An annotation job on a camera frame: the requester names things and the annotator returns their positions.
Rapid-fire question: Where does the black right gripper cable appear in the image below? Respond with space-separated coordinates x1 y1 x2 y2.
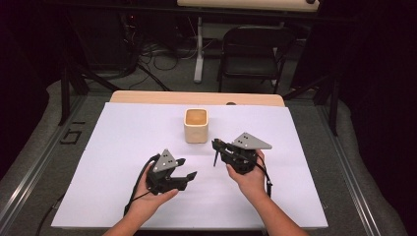
257 153 273 199

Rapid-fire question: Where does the tangle of floor cables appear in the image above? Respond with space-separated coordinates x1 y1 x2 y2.
122 13 199 92

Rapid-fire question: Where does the person's right hand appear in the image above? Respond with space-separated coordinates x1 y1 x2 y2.
225 148 268 202

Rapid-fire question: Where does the black floor cable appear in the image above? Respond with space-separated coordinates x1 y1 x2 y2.
34 193 67 236

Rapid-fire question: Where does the aluminium floor rail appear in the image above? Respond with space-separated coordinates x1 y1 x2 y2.
0 94 88 230
316 104 383 236

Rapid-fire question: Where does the white table sheet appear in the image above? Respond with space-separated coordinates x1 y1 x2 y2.
51 101 328 230

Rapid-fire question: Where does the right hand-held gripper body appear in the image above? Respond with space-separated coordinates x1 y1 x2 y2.
218 132 273 176

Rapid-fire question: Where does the black metal stand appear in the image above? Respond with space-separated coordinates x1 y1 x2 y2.
283 74 339 137
58 63 123 127

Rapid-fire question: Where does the beige square pen holder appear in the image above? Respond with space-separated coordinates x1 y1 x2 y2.
183 108 209 145

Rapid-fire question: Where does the white desk leg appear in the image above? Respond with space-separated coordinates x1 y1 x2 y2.
193 16 205 84

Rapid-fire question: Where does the beige desk top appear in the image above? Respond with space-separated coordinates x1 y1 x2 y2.
176 0 321 13

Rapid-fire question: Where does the person's left hand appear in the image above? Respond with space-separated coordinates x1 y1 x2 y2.
130 163 180 220

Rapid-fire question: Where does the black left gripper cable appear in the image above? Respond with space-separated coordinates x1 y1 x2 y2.
123 153 162 218

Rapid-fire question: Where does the black folding chair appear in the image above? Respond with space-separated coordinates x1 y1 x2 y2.
216 26 296 94

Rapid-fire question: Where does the wooden table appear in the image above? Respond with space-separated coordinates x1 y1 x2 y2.
109 90 285 107

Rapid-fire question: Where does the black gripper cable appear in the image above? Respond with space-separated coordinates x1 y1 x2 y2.
123 153 162 218
257 153 273 199

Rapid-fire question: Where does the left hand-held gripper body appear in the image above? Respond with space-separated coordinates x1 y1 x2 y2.
146 148 191 197

